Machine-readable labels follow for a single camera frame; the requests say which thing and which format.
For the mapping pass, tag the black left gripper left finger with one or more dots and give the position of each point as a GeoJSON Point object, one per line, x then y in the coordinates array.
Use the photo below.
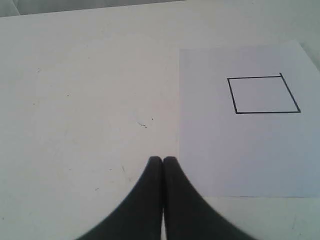
{"type": "Point", "coordinates": [139, 215]}

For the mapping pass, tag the white paper sheet with square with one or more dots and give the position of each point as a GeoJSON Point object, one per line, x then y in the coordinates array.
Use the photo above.
{"type": "Point", "coordinates": [250, 121]}

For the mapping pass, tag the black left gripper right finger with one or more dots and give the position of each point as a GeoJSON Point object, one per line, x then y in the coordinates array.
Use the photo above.
{"type": "Point", "coordinates": [187, 216]}

